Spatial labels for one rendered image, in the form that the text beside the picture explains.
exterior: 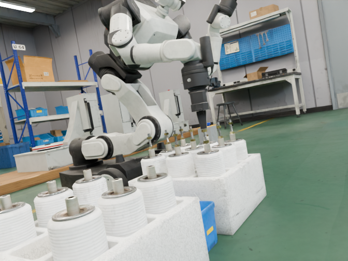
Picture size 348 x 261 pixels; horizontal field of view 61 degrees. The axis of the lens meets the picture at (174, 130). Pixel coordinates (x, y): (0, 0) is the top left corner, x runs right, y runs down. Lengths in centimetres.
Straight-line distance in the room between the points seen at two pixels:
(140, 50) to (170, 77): 614
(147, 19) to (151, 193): 90
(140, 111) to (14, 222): 94
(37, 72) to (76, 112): 301
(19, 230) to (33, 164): 248
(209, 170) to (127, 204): 42
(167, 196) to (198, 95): 38
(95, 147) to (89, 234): 120
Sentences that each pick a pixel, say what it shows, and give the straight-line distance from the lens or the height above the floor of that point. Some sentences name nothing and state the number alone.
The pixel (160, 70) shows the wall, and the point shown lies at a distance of 735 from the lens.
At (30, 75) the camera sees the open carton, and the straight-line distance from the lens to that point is 628.
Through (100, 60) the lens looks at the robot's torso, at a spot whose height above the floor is 75.
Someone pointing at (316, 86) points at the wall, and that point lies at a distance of 604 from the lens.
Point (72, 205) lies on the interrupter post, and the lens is 57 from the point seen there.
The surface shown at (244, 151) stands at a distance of 120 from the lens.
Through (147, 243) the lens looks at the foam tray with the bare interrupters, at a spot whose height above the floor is 16.
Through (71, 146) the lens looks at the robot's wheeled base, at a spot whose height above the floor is 31.
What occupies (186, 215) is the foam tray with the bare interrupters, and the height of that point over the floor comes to 16.
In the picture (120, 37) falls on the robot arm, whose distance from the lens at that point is 111.
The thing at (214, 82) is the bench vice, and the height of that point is 86.
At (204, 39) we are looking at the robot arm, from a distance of 99.
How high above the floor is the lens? 40
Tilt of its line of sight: 3 degrees down
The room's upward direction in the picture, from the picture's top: 10 degrees counter-clockwise
